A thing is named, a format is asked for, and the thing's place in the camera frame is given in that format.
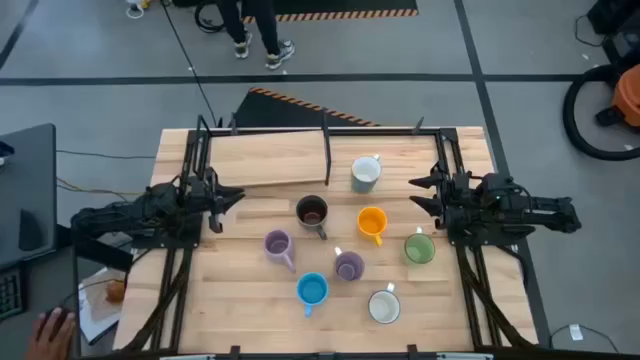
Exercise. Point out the white paper tag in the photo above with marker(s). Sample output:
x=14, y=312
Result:
x=576, y=332

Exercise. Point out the black keyboard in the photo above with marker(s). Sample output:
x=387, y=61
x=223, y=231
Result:
x=10, y=295

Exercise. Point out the speckled blue brown mug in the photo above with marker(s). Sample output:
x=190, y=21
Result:
x=311, y=212

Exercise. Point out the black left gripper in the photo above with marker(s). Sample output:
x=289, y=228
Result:
x=200, y=195

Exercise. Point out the black aluminium table frame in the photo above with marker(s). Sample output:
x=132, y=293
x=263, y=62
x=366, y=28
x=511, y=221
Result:
x=380, y=132

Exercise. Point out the yellow mug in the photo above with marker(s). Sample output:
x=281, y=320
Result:
x=372, y=222

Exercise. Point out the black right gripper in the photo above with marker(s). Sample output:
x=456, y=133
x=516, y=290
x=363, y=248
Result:
x=457, y=200

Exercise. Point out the white paper pad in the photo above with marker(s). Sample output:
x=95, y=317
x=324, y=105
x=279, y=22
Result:
x=95, y=320

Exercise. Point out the white mug navy leaf pattern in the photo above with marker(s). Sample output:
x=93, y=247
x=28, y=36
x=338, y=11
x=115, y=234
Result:
x=384, y=306

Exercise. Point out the rectangular black hazard-striped mat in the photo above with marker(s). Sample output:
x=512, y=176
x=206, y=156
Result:
x=350, y=6

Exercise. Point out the grey computer desk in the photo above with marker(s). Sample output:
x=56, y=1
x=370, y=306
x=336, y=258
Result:
x=50, y=280

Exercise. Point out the lilac bubble-ribbed mug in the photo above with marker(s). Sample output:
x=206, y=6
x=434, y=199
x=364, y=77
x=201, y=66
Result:
x=278, y=246

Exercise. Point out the small orange object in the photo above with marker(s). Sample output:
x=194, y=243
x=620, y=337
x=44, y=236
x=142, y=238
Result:
x=115, y=291

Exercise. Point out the orange vacuum cleaner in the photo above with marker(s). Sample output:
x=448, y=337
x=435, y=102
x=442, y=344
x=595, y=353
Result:
x=630, y=95

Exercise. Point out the light blue faceted mug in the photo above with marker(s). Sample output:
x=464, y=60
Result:
x=312, y=290

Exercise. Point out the green and white mug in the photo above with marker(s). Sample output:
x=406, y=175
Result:
x=419, y=248

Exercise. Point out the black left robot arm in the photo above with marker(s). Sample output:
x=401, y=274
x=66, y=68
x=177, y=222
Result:
x=125, y=215

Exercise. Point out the angled black hazard-striped mat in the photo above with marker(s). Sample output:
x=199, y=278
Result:
x=270, y=112

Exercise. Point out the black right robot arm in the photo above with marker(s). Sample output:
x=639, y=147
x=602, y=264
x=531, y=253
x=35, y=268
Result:
x=545, y=210

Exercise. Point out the person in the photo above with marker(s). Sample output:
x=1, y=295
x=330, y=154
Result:
x=265, y=25

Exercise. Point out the dark grey desk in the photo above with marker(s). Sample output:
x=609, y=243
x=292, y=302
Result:
x=27, y=175

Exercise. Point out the grey mug white inside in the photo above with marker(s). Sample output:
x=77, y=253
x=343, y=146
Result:
x=365, y=172

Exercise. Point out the purple striped mug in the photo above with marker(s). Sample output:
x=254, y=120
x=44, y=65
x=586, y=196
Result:
x=349, y=266

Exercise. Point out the person's hand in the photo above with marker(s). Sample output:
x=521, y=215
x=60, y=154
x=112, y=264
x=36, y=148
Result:
x=50, y=340

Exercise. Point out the orange and black vacuum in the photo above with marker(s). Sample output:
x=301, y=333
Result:
x=568, y=112

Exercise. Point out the black equipment case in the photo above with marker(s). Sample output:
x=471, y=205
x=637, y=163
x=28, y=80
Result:
x=620, y=30

